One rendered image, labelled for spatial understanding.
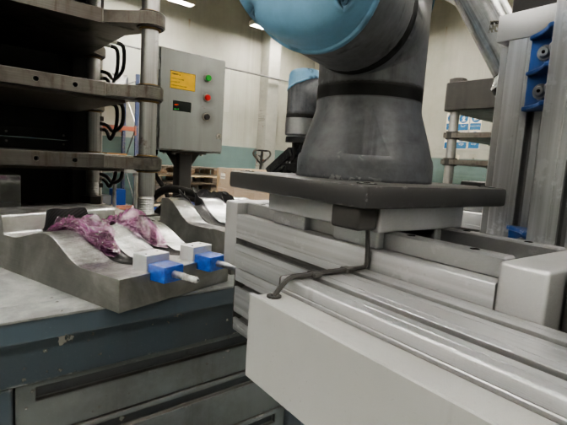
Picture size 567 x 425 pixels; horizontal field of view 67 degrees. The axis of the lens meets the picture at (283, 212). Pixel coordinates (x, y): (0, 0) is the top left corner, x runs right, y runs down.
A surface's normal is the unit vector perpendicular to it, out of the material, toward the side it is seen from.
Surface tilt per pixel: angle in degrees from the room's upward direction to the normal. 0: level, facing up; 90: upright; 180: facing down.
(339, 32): 152
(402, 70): 90
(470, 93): 90
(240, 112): 90
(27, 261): 90
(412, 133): 73
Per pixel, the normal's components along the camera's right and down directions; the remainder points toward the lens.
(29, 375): 0.63, 0.13
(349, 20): 0.45, 0.87
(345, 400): -0.80, 0.02
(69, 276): -0.55, 0.07
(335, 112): -0.60, -0.25
